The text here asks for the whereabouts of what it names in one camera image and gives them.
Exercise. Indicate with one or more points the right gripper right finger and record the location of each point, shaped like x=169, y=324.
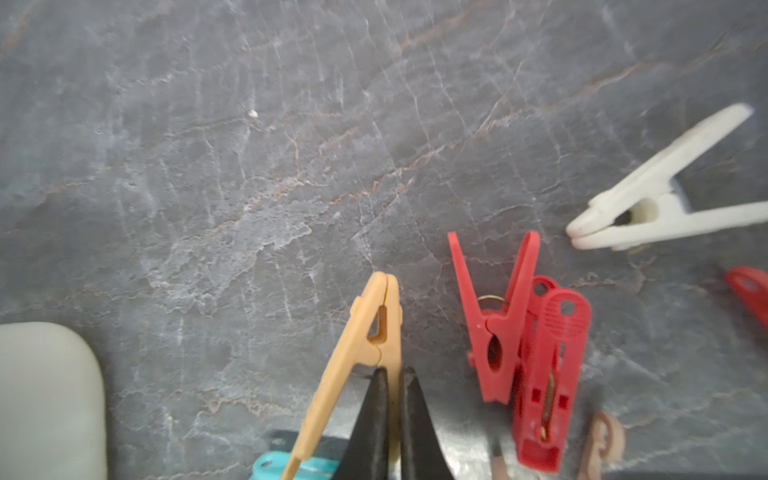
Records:
x=421, y=454

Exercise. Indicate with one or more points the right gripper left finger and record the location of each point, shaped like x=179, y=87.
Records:
x=367, y=454

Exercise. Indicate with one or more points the tan clothespin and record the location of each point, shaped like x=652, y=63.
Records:
x=371, y=337

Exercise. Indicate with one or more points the white plastic storage box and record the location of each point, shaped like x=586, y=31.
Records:
x=53, y=405

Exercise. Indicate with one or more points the red clothespin pair left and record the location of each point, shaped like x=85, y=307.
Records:
x=528, y=353

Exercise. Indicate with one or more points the beige brown clothespin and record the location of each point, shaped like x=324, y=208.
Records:
x=605, y=444

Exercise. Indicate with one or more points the white clothespin far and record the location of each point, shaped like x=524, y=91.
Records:
x=644, y=208

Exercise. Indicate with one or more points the red clothespin right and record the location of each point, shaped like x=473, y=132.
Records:
x=750, y=285

